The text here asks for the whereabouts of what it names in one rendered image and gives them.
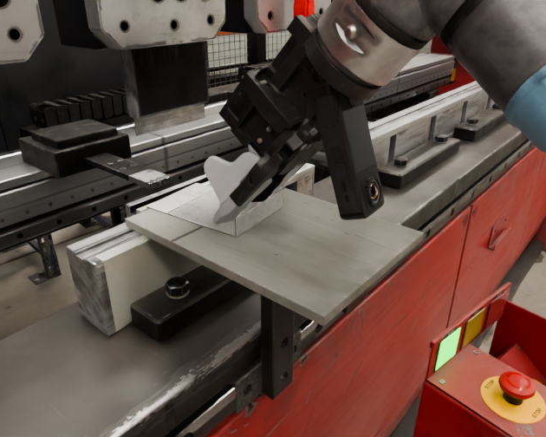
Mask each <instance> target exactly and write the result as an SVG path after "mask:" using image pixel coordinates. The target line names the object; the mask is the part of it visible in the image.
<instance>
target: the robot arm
mask: <svg viewBox="0 0 546 437"><path fill-rule="evenodd" d="M287 30H288V31H289V33H290V34H291V37H290V38H289V40H288V41H287V42H286V43H285V45H284V46H283V48H282V49H281V51H280V52H279V53H278V55H277V56H276V58H275V59H274V61H273V62H272V63H271V64H269V65H265V66H262V67H260V68H259V69H258V70H255V71H251V72H248V73H246V74H245V75H244V77H243V79H242V80H241V82H239V84H238V85H237V87H236V89H235V90H234V91H233V93H232V94H231V96H230V98H229V99H228V101H227V102H226V103H225V104H224V106H223V108H222V109H221V111H220V112H219V114H220V116H221V117H222V118H223V119H224V121H225V122H226V123H227V124H228V125H229V126H230V128H231V131H232V133H233V134H234V135H235V136H236V137H237V139H238V140H239V141H240V142H241V144H242V145H243V146H244V147H245V146H248V148H249V152H246V153H242V154H241V155H240V156H239V157H238V158H237V159H236V160H235V161H233V162H229V161H227V160H223V159H221V158H219V157H218V156H214V155H213V156H211V157H209V158H208V159H207V160H206V161H205V164H204V170H205V175H206V176H207V178H208V180H209V181H210V183H211V186H212V188H213V190H214V192H215V193H216V195H217V197H218V200H219V204H220V206H219V209H218V210H217V212H216V213H215V215H214V218H213V221H214V222H215V223H216V224H220V223H225V222H231V221H232V220H234V219H235V218H236V217H237V215H238V214H239V213H240V212H241V211H242V210H243V209H244V208H246V207H247V206H248V205H249V203H250V202H263V201H264V200H266V199H267V198H269V197H270V196H271V195H272V194H273V193H275V192H276V191H277V190H278V189H279V188H280V187H281V186H283V185H284V184H285V183H286V182H287V181H288V180H289V179H290V178H291V177H292V176H294V175H295V174H296V173H297V172H298V171H299V170H300V169H301V168H302V167H303V166H304V165H305V164H306V163H307V162H308V161H309V160H310V159H311V158H312V157H313V156H314V155H315V154H316V153H318V152H319V151H320V150H321V149H322V148H323V147H324V150H325V154H326V158H327V162H328V168H329V172H330V176H331V179H332V183H333V188H334V191H335V197H336V202H337V205H338V209H339V213H340V217H341V219H344V220H352V219H366V218H368V217H369V216H370V215H372V214H373V213H374V212H376V211H377V210H379V209H380V208H381V207H382V206H383V205H384V202H385V201H384V197H383V192H382V188H381V184H380V176H379V173H378V168H377V164H376V159H375V156H374V148H373V144H372V140H371V135H370V131H369V127H368V123H367V116H366V111H365V107H364V102H363V101H367V100H369V99H370V98H371V97H372V96H373V95H374V94H375V93H376V92H377V91H378V90H379V89H380V88H381V86H384V85H387V84H388V83H389V82H390V81H391V80H392V79H393V78H394V77H395V76H396V75H397V74H398V73H399V72H400V71H401V70H402V69H403V68H404V67H405V66H406V65H407V64H408V63H409V62H410V61H411V60H412V59H413V58H414V57H415V56H416V55H417V54H418V53H419V52H420V51H421V49H422V48H424V47H425V45H426V44H427V43H428V42H430V41H431V40H432V39H433V38H434V37H435V36H436V35H437V36H438V37H439V38H440V40H441V42H442V43H443V44H444V45H445V46H446V47H447V48H448V49H449V50H450V52H451V53H452V54H453V55H454V56H455V57H456V59H457V60H458V61H459V62H460V63H461V64H462V66H463V67H464V68H465V69H466V70H467V71H468V73H469V74H470V75H471V76H472V77H473V78H474V80H475V81H476V82H477V83H478V84H479V85H480V87H481V88H482V89H483V90H484V91H485V92H486V94H487V95H488V96H490V98H491V99H492V100H493V101H494V102H495V103H496V104H497V105H498V107H499V108H500V109H501V110H502V111H503V112H504V115H505V119H506V120H507V121H508V122H509V123H510V124H511V125H512V126H513V127H516V128H518V129H519V130H520V131H521V132H522V133H523V134H524V135H525V136H526V137H527V138H528V139H529V140H530V141H531V142H532V143H533V144H534V145H535V146H536V147H537V148H538V149H539V150H540V151H542V152H544V153H546V0H333V2H332V3H331V4H330V5H329V6H328V8H327V9H326V10H325V12H324V13H323V14H322V16H320V15H319V14H318V13H316V14H313V15H309V16H307V17H304V16H302V15H299V16H295V18H294V19H293V21H292V22H291V23H290V25H289V27H288V28H287ZM262 74H265V75H266V76H267V77H268V78H269V81H267V79H266V78H265V77H264V76H263V75H262ZM258 75H260V76H258ZM241 89H242V90H243V92H242V93H241V95H240V96H239V97H238V98H237V100H236V101H235V103H234V104H233V106H232V107H231V109H229V106H230V105H231V104H232V102H233V101H234V99H235V98H236V96H237V95H238V93H239V92H240V90H241Z"/></svg>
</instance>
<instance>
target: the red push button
mask: <svg viewBox="0 0 546 437"><path fill-rule="evenodd" d="M498 382H499V385H500V388H501V389H502V390H503V391H504V393H503V397H504V399H505V400H506V401H507V402H508V403H509V404H512V405H516V406H518V405H521V404H522V403H523V400H527V399H529V398H531V397H533V396H534V395H535V393H536V387H535V384H534V383H533V381H532V380H531V379H530V378H529V377H527V376H526V375H523V374H521V373H518V372H515V371H507V372H504V373H502V374H501V375H500V377H499V378H498Z"/></svg>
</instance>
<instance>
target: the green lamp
mask: <svg viewBox="0 0 546 437"><path fill-rule="evenodd" d="M460 330H461V328H459V329H457V330H456V331H455V332H454V333H452V334H451V335H450V336H448V337H447V338H446V339H445V340H444V341H443V342H442V343H441V344H440V348H439V356H438V360H437V365H436V369H435V370H437V369H438V368H440V367H441V366H442V365H443V364H444V363H445V362H447V361H448V360H449V359H450V358H452V357H453V356H454V355H455V353H456V348H457V345H458V338H459V334H460Z"/></svg>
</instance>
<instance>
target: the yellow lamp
mask: <svg viewBox="0 0 546 437"><path fill-rule="evenodd" d="M484 311H485V309H483V310H481V311H480V312H479V313H477V314H476V315H475V316H474V317H473V318H472V319H471V320H469V321H468V322H467V325H466V329H465V336H464V340H463V343H462V348H463V347H464V346H465V345H467V344H468V343H469V342H470V341H471V340H473V339H474V338H475V337H476V336H478V335H479V331H480V328H481V324H482V321H483V317H484ZM462 348H461V349H462Z"/></svg>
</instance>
